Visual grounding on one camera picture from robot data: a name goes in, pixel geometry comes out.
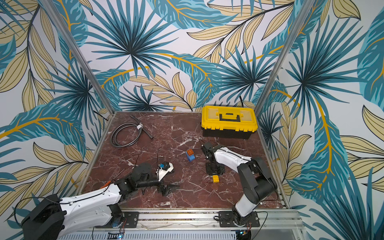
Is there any yellow long lego brick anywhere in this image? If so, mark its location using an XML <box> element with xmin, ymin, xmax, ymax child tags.
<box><xmin>212</xmin><ymin>175</ymin><xmax>220</xmax><ymax>183</ymax></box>

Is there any light blue long lego brick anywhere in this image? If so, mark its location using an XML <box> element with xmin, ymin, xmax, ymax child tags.
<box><xmin>186</xmin><ymin>153</ymin><xmax>195</xmax><ymax>162</ymax></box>

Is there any orange square lego brick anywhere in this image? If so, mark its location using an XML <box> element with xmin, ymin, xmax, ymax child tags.
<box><xmin>187</xmin><ymin>149</ymin><xmax>194</xmax><ymax>156</ymax></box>

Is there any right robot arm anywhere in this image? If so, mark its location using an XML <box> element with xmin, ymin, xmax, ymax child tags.
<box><xmin>201</xmin><ymin>143</ymin><xmax>278</xmax><ymax>227</ymax></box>

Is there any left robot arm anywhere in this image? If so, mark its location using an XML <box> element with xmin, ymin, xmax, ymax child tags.
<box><xmin>21</xmin><ymin>162</ymin><xmax>178</xmax><ymax>240</ymax></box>

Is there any yellow black toolbox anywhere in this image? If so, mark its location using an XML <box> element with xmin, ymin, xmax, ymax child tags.
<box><xmin>201</xmin><ymin>106</ymin><xmax>258</xmax><ymax>140</ymax></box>

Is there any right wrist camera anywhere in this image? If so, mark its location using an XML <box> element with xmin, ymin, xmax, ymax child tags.
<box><xmin>201</xmin><ymin>143</ymin><xmax>215</xmax><ymax>163</ymax></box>

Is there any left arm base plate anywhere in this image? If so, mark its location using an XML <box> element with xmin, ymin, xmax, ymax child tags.
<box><xmin>104</xmin><ymin>211</ymin><xmax>140</xmax><ymax>229</ymax></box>

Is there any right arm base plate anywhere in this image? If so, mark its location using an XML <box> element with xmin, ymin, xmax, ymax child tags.
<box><xmin>215</xmin><ymin>211</ymin><xmax>261</xmax><ymax>228</ymax></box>

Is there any orange handled screwdriver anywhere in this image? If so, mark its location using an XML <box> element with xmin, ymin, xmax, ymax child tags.
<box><xmin>101</xmin><ymin>169</ymin><xmax>125</xmax><ymax>189</ymax></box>

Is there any coiled black cable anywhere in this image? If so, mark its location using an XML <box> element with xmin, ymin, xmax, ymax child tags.
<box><xmin>110</xmin><ymin>115</ymin><xmax>154</xmax><ymax>148</ymax></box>

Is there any aluminium front rail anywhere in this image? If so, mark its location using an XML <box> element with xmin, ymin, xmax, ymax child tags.
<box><xmin>70</xmin><ymin>208</ymin><xmax>307</xmax><ymax>240</ymax></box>

